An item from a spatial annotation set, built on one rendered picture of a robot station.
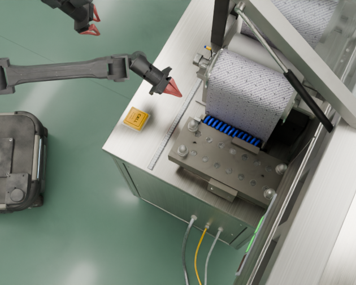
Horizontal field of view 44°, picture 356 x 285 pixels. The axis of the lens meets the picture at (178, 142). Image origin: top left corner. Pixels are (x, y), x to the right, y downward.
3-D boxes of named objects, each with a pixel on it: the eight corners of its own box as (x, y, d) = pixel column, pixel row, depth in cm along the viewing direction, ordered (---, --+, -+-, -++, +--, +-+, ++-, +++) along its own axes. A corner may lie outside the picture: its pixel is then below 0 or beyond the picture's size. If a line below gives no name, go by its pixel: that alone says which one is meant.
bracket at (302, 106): (303, 94, 127) (304, 91, 125) (321, 103, 126) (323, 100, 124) (296, 108, 126) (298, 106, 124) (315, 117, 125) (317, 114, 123)
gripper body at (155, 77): (152, 96, 149) (134, 83, 147) (166, 73, 152) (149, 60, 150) (159, 93, 143) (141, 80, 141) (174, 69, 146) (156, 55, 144)
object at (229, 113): (205, 112, 154) (208, 90, 136) (266, 142, 150) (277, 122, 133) (204, 113, 154) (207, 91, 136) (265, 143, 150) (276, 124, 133)
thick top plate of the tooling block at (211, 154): (189, 122, 158) (189, 115, 152) (291, 171, 151) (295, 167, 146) (168, 159, 153) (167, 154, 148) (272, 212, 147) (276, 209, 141)
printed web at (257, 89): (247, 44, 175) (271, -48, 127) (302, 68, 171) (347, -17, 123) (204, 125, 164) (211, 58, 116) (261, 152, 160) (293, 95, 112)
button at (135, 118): (133, 108, 167) (131, 106, 165) (148, 116, 166) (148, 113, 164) (124, 123, 166) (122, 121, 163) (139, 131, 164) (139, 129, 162)
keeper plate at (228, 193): (209, 185, 156) (211, 177, 146) (234, 197, 155) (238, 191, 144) (206, 190, 156) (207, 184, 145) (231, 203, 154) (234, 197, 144)
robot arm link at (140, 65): (126, 68, 141) (137, 54, 140) (126, 63, 148) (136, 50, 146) (143, 81, 144) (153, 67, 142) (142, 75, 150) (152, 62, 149)
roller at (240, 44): (235, 44, 151) (239, 24, 140) (303, 74, 147) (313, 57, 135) (220, 72, 148) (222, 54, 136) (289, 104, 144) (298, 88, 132)
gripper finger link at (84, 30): (106, 21, 163) (90, 8, 155) (105, 37, 160) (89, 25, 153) (92, 26, 166) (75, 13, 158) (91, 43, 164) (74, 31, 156)
